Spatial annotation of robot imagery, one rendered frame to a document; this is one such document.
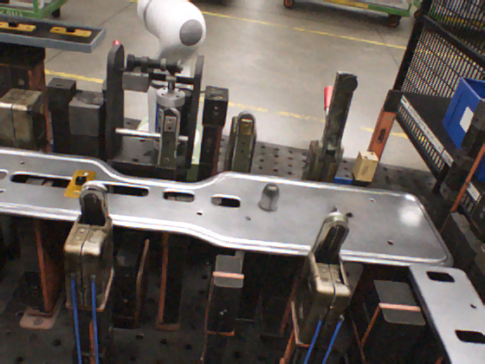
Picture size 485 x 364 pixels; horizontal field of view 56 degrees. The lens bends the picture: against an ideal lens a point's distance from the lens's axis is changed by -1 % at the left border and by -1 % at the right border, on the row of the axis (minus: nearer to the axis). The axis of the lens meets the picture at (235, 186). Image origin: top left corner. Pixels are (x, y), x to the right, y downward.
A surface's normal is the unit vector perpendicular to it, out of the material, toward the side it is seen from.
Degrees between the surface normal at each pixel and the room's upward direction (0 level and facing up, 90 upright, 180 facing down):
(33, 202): 0
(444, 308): 0
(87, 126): 90
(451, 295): 0
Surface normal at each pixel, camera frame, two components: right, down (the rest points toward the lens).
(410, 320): 0.14, -0.83
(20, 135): 0.00, 0.55
